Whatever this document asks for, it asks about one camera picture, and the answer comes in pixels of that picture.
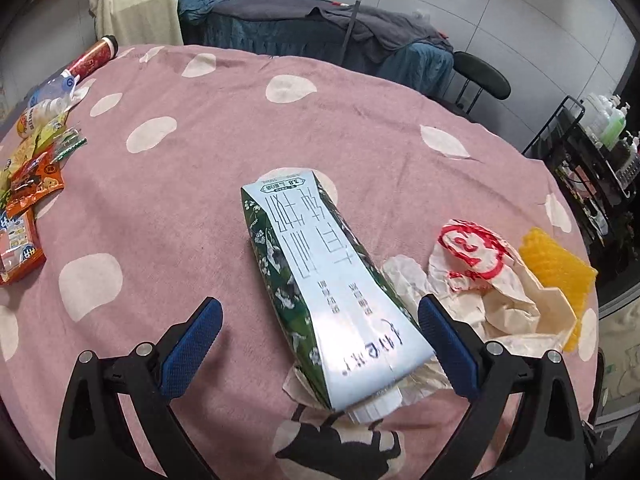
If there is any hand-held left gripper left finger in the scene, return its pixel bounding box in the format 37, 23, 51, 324
55, 296, 224, 480

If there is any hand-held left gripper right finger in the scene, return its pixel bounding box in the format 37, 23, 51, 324
418, 294, 586, 480

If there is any red print paper bag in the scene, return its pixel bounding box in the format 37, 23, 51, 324
429, 219, 578, 356

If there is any yellow foam net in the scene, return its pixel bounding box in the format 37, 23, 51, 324
517, 227, 598, 353

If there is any green white milk carton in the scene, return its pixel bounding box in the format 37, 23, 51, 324
240, 167, 441, 426

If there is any pink polka dot blanket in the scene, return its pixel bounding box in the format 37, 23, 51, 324
0, 44, 601, 480

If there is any orange snack packet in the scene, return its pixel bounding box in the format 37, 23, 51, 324
6, 152, 66, 208

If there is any green striped snack packet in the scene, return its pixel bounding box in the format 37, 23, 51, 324
50, 130, 88, 163

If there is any black mesh cart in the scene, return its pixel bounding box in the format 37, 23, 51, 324
522, 95, 640, 271

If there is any yellow green snack packet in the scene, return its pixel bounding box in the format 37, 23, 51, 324
33, 112, 70, 153

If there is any green pump bottle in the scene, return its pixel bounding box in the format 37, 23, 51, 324
599, 104, 628, 150

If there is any yellow label bottle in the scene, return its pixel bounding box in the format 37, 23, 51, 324
17, 97, 71, 138

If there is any black stool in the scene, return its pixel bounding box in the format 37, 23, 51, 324
430, 51, 512, 121

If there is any white lotion bottle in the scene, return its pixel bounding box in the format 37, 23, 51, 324
584, 92, 617, 126

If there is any teal massage bed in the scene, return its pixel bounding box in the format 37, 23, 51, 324
180, 0, 456, 98

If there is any clear plastic bottle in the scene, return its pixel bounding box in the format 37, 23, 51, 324
30, 72, 83, 107

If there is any red snack can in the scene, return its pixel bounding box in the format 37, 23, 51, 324
65, 35, 119, 78

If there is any grey blanket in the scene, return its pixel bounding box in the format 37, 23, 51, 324
305, 4, 453, 56

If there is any cream towel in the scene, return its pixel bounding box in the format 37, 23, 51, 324
89, 0, 185, 47

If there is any white floor lamp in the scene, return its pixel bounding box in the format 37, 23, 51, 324
342, 0, 373, 66

